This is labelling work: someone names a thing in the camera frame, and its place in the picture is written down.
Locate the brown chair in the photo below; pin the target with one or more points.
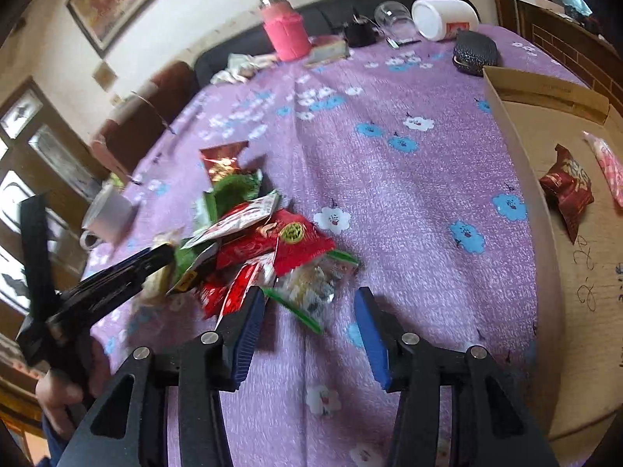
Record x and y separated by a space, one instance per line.
134 126

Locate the folded notebook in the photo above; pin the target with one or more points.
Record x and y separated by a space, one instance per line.
331 50

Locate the cardboard tray box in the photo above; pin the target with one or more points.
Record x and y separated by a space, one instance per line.
550 127

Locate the white plastic jar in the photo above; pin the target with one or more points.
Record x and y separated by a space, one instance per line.
440 20

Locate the clear green candy wrapper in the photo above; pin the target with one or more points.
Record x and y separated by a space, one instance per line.
309 290

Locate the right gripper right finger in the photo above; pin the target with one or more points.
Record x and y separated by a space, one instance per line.
490 424

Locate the purple floral tablecloth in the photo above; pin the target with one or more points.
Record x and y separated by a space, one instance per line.
396 156

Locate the black glasses case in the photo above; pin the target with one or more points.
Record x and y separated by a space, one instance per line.
473 52

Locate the small black cup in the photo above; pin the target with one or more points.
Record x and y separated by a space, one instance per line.
359 31

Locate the black sofa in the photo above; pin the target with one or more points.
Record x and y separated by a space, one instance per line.
323 17

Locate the person left hand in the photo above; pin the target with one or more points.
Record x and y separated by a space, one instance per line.
55 392

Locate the pink marshmallow packet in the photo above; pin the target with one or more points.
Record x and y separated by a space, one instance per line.
609 164

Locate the small green snack packet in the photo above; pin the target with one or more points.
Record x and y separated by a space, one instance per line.
232 190

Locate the red white jerky sachet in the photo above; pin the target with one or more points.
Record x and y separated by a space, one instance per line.
219 297

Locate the dark red snack packet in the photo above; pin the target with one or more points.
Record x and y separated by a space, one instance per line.
223 160
569 186

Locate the brown wooden cabinet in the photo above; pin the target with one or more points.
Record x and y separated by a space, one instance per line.
591 58

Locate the yellow biscuit packet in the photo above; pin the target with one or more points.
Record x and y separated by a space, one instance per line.
157 284

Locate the pink knitted thermos bottle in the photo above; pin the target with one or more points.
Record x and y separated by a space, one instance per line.
285 29

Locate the red sesame candy packet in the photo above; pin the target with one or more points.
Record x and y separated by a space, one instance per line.
298 242

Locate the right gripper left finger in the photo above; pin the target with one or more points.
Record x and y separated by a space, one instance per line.
126 426

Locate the white ceramic mug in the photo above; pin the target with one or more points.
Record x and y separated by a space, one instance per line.
108 218

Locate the white cloth gloves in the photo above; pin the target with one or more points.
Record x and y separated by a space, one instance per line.
240 68

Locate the clear glass jar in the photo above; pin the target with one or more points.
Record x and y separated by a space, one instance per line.
396 24

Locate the large green snack packet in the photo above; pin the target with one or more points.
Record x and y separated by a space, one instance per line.
191 266

